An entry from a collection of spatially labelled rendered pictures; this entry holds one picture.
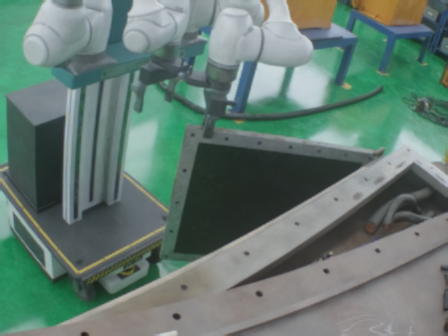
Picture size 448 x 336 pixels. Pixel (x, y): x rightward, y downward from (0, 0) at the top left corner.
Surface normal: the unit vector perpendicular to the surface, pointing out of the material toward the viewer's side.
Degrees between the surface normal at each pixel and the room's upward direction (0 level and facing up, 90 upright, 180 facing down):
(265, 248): 0
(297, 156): 90
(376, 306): 0
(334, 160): 90
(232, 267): 0
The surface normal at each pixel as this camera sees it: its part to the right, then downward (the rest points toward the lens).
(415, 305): 0.21, -0.79
